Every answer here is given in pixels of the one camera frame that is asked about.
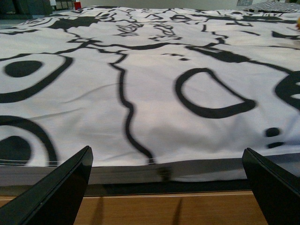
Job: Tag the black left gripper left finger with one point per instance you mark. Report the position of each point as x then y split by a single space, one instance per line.
54 200

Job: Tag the striped pillow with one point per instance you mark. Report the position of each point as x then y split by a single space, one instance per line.
274 7

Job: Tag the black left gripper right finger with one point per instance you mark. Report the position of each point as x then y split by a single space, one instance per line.
276 190

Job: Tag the wooden bed frame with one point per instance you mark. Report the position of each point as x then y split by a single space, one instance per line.
210 208

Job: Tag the red box in background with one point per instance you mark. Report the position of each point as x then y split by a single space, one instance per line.
77 5

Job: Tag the black and white patterned bedsheet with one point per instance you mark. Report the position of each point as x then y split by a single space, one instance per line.
174 94

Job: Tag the yellow plush dinosaur toy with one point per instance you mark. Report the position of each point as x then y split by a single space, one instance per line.
298 24

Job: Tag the dark cabinet in background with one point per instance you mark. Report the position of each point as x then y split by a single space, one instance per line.
24 9

